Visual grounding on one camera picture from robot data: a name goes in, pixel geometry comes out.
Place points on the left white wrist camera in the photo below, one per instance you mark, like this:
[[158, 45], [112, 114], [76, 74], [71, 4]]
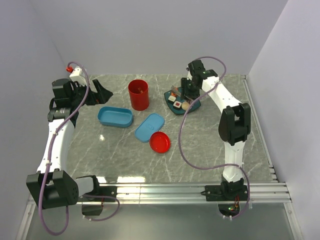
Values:
[[77, 75]]

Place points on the white steamed bun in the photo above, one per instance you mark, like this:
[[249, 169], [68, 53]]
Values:
[[185, 105]]

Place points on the red round cup lid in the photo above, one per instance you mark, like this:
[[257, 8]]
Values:
[[160, 142]]

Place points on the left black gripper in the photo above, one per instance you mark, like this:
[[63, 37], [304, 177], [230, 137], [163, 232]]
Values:
[[101, 97]]

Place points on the blue lunch box lid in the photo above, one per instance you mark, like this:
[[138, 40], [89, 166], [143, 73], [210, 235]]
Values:
[[153, 123]]

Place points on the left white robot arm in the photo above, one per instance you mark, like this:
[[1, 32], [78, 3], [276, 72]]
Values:
[[51, 186]]

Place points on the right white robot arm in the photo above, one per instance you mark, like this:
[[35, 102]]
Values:
[[235, 120]]

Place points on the sushi roll white centre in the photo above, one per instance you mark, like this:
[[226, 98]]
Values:
[[171, 99]]

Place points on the blue lunch box base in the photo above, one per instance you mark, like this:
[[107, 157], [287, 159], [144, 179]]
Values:
[[115, 116]]

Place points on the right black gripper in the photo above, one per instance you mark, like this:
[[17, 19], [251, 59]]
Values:
[[193, 96]]

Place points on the metal food tongs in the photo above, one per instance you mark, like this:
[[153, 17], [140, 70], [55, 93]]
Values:
[[175, 90]]

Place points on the sushi roll red centre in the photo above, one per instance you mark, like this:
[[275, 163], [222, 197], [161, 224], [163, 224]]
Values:
[[177, 105]]

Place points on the red ribbed cup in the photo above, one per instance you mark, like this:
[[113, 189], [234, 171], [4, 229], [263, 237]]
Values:
[[139, 101]]

